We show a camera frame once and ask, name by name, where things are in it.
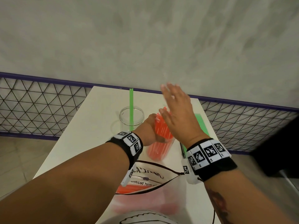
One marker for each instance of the white garment with black print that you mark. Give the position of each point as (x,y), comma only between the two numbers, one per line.
(147,218)

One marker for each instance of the black right wristband with markers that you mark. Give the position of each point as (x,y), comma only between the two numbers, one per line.
(206,158)

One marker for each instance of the person's right hand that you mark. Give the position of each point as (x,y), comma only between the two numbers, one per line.
(182,121)

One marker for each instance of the person's right thumb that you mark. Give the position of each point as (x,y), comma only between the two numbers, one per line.
(164,114)

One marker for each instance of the clear pouch with black trim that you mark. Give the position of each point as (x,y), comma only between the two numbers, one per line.
(170,193)

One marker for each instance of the black left wristband with markers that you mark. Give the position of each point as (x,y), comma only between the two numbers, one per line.
(130,143)

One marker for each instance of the person's left forearm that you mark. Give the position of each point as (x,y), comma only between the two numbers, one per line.
(70,184)

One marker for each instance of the black wristband with markers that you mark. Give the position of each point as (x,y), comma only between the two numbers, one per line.
(206,158)
(130,143)

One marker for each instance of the person's left hand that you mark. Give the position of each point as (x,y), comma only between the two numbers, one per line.
(146,131)

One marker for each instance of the green paper sheet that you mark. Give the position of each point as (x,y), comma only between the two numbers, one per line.
(202,124)

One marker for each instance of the person's right forearm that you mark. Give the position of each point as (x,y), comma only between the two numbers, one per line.
(236,198)

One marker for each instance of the bundle of red straws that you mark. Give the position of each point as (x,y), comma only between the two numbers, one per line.
(161,143)

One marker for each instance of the person's left fingers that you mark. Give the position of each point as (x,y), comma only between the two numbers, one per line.
(154,117)

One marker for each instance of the black object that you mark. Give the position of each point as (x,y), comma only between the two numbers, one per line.
(280,153)

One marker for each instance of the clear drinking glass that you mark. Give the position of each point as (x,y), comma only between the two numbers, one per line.
(127,118)

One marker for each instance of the green straw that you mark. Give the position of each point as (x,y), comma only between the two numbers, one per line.
(130,107)

